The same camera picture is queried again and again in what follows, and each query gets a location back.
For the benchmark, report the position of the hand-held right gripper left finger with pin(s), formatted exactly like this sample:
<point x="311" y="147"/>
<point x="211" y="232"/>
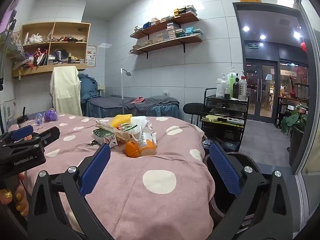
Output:
<point x="96" y="170"/>

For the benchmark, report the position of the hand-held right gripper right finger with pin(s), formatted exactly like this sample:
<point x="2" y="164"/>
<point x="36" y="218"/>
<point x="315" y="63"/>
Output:
<point x="225" y="170"/>

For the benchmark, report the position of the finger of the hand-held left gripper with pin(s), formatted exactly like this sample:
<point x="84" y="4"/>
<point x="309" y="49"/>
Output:
<point x="22" y="132"/>
<point x="48" y="135"/>

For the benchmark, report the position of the brown trash bin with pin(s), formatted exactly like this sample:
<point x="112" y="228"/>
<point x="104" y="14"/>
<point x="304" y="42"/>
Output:
<point x="215" y="202"/>

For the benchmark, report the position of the green and white carton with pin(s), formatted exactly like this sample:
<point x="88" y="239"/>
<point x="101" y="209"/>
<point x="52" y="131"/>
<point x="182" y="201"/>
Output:
<point x="103" y="135"/>

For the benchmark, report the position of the orange foam fruit net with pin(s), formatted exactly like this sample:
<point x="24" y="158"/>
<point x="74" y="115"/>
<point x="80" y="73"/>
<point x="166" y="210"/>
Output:
<point x="131" y="150"/>

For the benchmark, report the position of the clear green-printed plastic bag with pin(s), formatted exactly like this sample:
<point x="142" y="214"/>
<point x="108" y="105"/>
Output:
<point x="110" y="125"/>

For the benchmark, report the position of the orange fruit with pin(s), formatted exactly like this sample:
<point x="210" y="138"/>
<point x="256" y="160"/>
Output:
<point x="150" y="150"/>

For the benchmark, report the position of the white tissue large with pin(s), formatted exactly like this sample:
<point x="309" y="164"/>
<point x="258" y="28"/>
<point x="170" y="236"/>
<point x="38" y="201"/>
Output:
<point x="141" y="122"/>

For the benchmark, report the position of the person's left hand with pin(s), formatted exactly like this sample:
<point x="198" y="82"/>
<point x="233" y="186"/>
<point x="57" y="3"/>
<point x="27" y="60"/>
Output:
<point x="18" y="197"/>

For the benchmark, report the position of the cup with straw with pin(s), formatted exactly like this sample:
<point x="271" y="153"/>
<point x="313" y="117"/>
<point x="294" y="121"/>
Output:
<point x="22" y="122"/>

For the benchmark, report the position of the small clear bottle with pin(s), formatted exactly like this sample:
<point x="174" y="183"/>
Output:
<point x="38" y="118"/>

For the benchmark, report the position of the purple bag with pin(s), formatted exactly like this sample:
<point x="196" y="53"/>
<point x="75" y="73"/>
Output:
<point x="51" y="115"/>

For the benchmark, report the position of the pink polka-dot blanket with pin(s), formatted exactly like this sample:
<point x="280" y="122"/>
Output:
<point x="125" y="200"/>

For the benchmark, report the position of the cream towel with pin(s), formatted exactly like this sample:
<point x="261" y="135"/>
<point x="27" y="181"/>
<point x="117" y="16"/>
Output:
<point x="65" y="90"/>

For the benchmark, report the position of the yellow cloth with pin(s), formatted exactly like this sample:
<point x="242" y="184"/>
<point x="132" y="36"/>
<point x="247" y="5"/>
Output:
<point x="211" y="118"/>

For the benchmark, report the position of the blue quilt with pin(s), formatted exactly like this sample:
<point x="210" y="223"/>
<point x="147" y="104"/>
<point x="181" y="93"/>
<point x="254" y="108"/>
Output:
<point x="87" y="87"/>

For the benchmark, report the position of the black trolley cart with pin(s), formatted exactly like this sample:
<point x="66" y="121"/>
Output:
<point x="225" y="105"/>

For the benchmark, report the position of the black round stool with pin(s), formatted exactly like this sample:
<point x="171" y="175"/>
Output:
<point x="192" y="108"/>

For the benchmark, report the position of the red cloth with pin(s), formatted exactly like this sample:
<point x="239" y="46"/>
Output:
<point x="137" y="100"/>

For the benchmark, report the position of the dark brown bottle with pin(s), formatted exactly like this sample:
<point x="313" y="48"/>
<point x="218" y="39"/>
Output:
<point x="235" y="90"/>

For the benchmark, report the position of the white floor lamp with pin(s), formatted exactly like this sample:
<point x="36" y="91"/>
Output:
<point x="122" y="92"/>

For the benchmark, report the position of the grey massage bed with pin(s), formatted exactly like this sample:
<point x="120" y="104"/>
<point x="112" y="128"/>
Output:
<point x="150" y="105"/>

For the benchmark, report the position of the potted green plant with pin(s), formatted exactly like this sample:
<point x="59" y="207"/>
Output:
<point x="295" y="120"/>

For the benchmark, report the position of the glass double door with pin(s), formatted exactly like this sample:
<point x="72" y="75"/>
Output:
<point x="265" y="92"/>

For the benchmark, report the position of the green bottle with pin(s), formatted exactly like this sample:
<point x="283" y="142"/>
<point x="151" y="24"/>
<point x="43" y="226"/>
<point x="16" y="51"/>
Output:
<point x="232" y="83"/>

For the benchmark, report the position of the dark display table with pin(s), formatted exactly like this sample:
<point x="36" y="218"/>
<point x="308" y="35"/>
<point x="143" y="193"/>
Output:
<point x="287" y="101"/>

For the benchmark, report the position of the large white pump bottle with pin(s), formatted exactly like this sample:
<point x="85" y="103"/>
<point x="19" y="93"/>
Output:
<point x="230" y="76"/>

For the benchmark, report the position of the red vase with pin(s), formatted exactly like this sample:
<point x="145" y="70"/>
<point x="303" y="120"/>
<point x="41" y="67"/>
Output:
<point x="293" y="94"/>

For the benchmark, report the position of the red hanging ornament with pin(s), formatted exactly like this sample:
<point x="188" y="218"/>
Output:
<point x="303" y="47"/>

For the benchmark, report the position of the row of stacked boxes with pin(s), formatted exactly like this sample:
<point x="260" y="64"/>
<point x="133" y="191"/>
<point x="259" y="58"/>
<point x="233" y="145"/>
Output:
<point x="185" y="10"/>

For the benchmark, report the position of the wooden wall cabinet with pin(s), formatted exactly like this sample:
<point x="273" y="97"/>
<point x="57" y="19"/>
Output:
<point x="37" y="44"/>

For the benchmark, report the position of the wall poster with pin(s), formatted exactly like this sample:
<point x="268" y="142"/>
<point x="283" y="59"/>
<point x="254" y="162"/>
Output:
<point x="91" y="56"/>

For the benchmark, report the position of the white wall socket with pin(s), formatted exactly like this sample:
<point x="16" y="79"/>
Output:
<point x="166" y="93"/>

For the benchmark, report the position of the wall shelves with boxes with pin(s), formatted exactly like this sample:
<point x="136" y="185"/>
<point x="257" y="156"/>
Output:
<point x="172" y="31"/>

